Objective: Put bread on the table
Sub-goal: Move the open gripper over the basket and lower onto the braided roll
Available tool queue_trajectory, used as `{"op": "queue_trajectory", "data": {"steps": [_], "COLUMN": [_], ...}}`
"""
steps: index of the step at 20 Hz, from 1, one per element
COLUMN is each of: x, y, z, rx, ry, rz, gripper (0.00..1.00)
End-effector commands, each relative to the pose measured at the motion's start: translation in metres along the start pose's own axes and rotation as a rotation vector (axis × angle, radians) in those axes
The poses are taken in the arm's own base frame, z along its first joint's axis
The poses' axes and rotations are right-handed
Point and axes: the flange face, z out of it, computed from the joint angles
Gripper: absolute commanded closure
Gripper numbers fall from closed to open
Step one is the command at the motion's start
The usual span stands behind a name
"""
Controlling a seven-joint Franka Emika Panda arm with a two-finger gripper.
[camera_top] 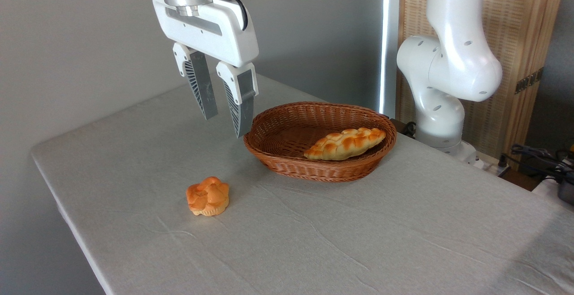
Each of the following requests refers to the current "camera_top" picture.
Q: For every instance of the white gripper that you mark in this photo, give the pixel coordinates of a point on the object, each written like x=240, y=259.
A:
x=224, y=35

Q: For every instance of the long braided bread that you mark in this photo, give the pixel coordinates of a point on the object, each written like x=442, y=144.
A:
x=345, y=145

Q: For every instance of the round orange muffin bread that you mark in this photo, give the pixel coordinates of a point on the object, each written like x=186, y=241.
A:
x=207, y=196

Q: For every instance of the brown wicker basket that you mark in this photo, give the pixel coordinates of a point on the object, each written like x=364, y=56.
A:
x=287, y=151

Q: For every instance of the shiny metal pole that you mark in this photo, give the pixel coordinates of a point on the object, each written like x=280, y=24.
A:
x=389, y=39

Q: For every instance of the white tablecloth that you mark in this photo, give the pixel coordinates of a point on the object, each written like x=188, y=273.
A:
x=358, y=241

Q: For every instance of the dark metal screen hinge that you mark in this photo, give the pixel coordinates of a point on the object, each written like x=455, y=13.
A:
x=529, y=80

